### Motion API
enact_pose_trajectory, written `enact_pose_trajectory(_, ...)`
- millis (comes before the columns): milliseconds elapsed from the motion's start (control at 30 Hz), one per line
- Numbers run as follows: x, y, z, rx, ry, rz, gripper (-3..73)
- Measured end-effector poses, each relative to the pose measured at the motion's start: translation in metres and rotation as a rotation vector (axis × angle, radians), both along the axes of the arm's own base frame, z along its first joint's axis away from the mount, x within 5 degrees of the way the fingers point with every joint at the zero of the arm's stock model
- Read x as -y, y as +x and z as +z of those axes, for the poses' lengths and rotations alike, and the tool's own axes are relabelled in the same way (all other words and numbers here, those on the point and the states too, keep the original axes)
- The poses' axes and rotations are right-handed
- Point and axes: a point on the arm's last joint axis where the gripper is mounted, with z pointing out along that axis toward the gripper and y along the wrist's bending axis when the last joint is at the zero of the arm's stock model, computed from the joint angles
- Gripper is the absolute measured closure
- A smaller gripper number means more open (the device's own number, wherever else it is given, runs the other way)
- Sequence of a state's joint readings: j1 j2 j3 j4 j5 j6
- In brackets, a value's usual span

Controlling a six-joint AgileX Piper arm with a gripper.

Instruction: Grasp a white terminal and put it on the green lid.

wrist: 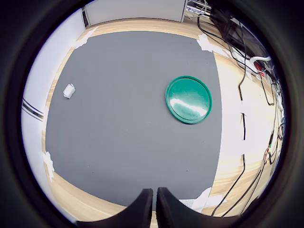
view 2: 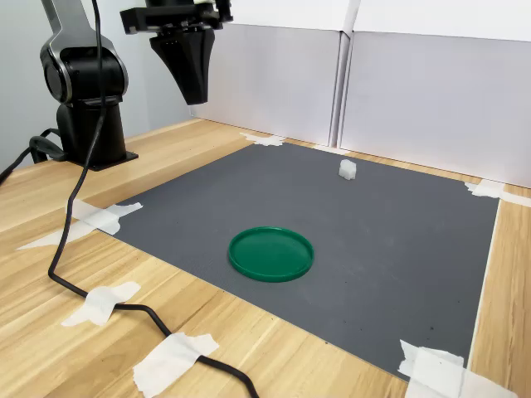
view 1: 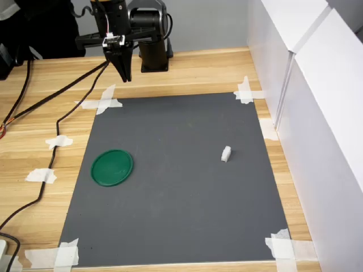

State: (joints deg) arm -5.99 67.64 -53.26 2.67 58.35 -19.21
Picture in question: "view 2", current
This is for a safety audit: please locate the white tape piece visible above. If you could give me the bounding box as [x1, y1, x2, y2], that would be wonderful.
[240, 131, 287, 148]
[397, 338, 519, 398]
[464, 178, 531, 208]
[64, 197, 144, 237]
[61, 280, 141, 328]
[132, 331, 220, 398]
[310, 143, 350, 157]
[16, 223, 99, 252]

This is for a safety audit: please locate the black camera cable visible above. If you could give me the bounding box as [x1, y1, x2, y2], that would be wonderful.
[47, 0, 261, 398]

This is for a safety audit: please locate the small white plastic terminal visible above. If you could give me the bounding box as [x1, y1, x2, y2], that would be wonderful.
[339, 158, 358, 182]

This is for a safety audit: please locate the white partition panel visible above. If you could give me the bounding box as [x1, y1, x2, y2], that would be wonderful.
[338, 0, 531, 190]
[176, 0, 348, 147]

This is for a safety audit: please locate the white gripper camera box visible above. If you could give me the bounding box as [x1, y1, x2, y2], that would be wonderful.
[194, 0, 234, 22]

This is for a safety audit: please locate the round green lid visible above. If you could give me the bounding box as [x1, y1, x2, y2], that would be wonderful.
[227, 226, 315, 284]

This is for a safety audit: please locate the dark grey mat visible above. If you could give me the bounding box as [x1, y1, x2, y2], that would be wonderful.
[108, 142, 501, 381]

